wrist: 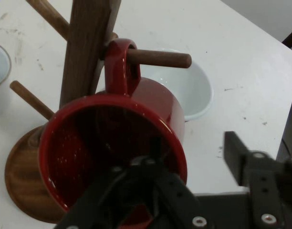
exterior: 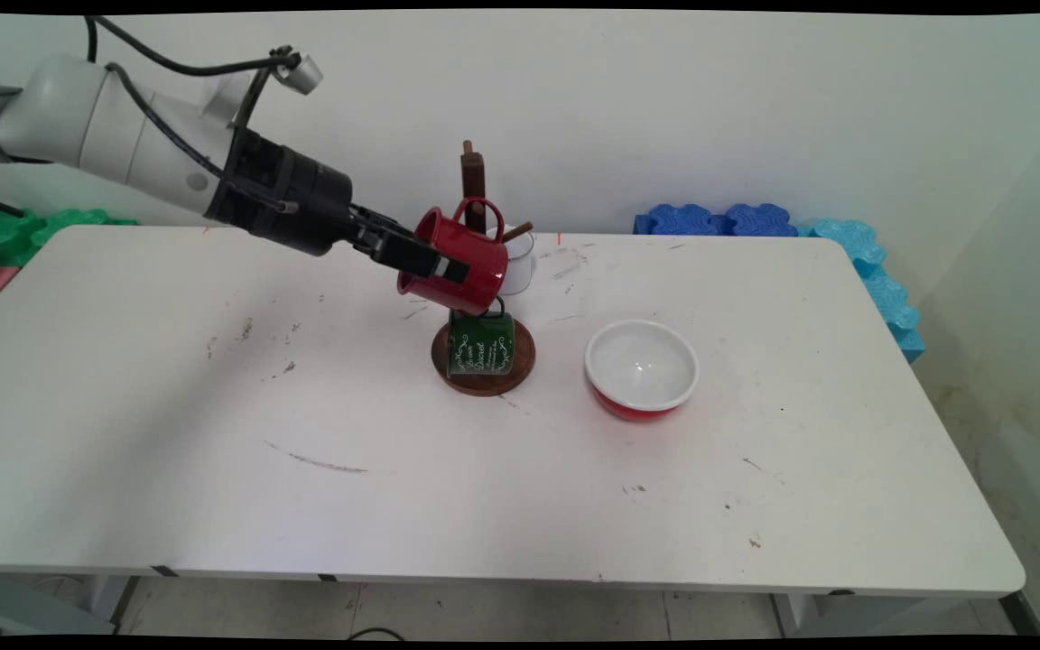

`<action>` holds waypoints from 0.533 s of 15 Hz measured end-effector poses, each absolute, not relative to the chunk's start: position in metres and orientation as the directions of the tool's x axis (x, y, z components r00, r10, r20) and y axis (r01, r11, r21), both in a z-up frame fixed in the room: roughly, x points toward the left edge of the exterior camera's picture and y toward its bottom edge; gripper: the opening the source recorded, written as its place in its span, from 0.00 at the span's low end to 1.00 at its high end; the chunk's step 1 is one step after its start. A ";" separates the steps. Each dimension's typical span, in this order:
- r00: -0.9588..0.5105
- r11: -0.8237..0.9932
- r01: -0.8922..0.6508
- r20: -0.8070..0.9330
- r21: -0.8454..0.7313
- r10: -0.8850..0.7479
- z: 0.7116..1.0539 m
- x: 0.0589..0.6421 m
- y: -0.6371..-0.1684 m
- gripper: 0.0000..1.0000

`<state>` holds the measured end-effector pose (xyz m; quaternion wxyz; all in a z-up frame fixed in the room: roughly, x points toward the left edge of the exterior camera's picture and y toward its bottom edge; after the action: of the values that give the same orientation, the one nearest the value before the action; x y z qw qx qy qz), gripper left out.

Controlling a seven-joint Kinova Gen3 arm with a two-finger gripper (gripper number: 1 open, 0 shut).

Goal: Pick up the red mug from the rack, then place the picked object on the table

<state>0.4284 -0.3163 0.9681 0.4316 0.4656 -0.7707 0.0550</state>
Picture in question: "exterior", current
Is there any green foam mat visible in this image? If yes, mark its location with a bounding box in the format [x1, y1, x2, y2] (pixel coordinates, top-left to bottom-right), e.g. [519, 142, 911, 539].
[0, 209, 137, 268]

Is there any black camera cable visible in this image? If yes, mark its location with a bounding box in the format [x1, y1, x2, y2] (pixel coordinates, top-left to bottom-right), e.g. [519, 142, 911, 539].
[84, 16, 300, 79]

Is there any dark blue foam mat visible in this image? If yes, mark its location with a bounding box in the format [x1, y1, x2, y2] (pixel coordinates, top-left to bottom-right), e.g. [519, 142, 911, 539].
[634, 203, 799, 237]

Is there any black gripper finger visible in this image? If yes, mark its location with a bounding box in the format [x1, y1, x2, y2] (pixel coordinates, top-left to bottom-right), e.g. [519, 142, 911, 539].
[365, 228, 472, 286]
[351, 205, 419, 244]

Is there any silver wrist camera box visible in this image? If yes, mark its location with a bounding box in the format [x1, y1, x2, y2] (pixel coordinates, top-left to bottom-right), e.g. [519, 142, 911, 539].
[269, 47, 324, 97]

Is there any red enamel mug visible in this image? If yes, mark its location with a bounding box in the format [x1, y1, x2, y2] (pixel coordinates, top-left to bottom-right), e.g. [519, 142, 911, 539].
[396, 197, 509, 317]

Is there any red bowl white inside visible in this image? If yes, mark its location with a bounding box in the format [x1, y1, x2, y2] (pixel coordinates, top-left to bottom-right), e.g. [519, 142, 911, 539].
[584, 319, 701, 423]

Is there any light blue foam mat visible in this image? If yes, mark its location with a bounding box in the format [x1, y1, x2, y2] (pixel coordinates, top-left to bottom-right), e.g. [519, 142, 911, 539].
[798, 218, 925, 364]

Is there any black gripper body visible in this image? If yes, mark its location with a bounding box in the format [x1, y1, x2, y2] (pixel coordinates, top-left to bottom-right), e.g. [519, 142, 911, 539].
[204, 126, 369, 259]

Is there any green enamel mug white print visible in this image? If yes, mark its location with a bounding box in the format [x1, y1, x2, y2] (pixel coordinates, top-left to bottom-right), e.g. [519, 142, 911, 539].
[446, 296, 516, 376]

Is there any brown wooden mug tree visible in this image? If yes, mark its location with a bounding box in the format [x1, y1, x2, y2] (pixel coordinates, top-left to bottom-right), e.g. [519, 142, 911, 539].
[431, 140, 537, 398]

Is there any grey table leg frame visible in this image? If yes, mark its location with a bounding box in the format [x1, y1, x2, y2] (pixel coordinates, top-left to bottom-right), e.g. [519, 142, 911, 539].
[773, 591, 1040, 637]

